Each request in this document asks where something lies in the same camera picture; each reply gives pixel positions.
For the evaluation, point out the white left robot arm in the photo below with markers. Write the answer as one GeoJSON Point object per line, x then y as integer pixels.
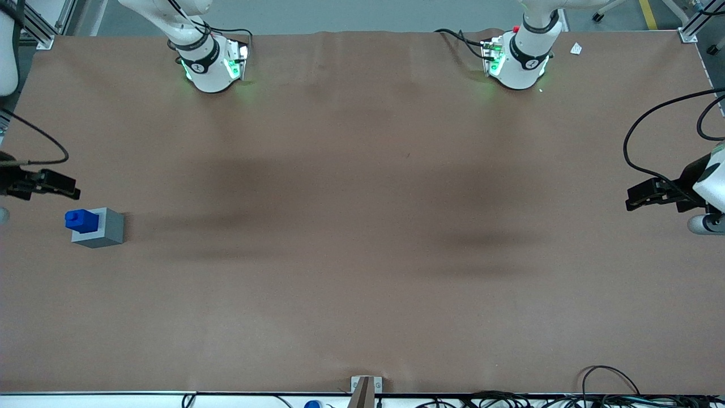
{"type": "Point", "coordinates": [524, 62]}

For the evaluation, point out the gray square base block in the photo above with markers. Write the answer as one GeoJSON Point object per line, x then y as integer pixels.
{"type": "Point", "coordinates": [110, 229]}

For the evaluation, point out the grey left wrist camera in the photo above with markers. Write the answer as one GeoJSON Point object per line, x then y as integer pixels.
{"type": "Point", "coordinates": [705, 224]}

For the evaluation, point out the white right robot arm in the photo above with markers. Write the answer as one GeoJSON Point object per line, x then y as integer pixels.
{"type": "Point", "coordinates": [207, 62]}

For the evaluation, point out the brown table cover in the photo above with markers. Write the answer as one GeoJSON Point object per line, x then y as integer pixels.
{"type": "Point", "coordinates": [362, 226]}

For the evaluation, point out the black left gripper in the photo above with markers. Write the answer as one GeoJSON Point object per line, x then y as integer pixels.
{"type": "Point", "coordinates": [684, 187]}

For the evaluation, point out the small metal bracket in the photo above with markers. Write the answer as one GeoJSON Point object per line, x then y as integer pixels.
{"type": "Point", "coordinates": [366, 382]}

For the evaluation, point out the white chair leg with caster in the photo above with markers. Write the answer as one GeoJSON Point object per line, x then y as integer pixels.
{"type": "Point", "coordinates": [606, 10]}

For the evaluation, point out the aluminium frame post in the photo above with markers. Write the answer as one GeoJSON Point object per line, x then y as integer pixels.
{"type": "Point", "coordinates": [42, 31]}
{"type": "Point", "coordinates": [694, 25]}

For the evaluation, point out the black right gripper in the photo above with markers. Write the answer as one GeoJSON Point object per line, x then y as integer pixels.
{"type": "Point", "coordinates": [12, 180]}

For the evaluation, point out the white paper scrap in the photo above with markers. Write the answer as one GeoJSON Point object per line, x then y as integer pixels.
{"type": "Point", "coordinates": [576, 49]}

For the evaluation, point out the blue plastic part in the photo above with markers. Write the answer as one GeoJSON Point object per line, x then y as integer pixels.
{"type": "Point", "coordinates": [82, 221]}

